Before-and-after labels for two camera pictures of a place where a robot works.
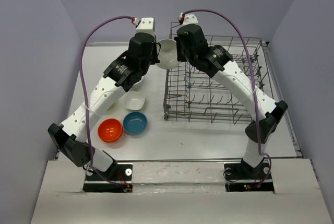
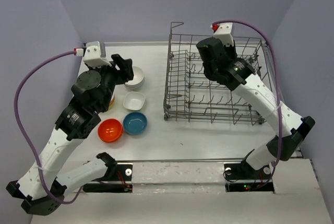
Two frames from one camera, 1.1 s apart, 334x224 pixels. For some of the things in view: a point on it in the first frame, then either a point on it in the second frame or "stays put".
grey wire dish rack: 191,95 stays put
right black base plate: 239,177 stays put
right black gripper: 180,56 to 232,49
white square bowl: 134,100 stays put
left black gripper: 155,60 to 127,73
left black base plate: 118,178 stays put
